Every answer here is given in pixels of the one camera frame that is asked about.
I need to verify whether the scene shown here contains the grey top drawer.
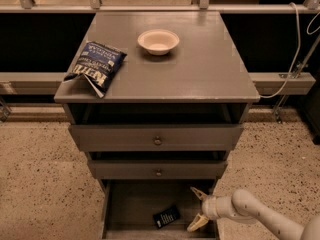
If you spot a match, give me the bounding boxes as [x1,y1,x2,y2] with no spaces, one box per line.
[69,124,243,152]

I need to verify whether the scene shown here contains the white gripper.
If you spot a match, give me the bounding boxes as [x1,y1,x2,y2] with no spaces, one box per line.
[187,187,219,232]

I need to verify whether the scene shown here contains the metal railing frame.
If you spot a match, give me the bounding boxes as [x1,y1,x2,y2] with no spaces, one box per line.
[0,0,319,97]

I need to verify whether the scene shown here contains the white paper bowl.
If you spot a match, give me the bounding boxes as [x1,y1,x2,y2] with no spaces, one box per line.
[137,29,180,56]

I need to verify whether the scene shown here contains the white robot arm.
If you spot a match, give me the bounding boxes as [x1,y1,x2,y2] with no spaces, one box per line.
[187,187,320,240]

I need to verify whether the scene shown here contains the dark blue rxbar wrapper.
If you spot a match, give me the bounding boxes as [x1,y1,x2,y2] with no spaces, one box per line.
[153,205,181,229]

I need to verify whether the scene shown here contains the blue kettle chips bag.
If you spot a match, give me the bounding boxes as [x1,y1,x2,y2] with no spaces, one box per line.
[64,42,127,98]

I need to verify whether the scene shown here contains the metal stand leg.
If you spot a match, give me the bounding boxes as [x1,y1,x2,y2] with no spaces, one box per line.
[272,33,320,124]

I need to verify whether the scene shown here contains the grey middle drawer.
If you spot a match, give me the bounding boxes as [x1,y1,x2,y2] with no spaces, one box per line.
[88,160,226,179]

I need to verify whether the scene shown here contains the grey open bottom drawer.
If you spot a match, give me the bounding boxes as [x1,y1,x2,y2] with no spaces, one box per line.
[99,180,218,240]

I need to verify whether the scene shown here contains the grey wooden drawer cabinet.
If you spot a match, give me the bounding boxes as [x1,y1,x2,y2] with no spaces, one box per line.
[55,12,259,186]

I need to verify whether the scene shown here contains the white cable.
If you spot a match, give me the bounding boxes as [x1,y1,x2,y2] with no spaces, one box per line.
[259,1,320,100]

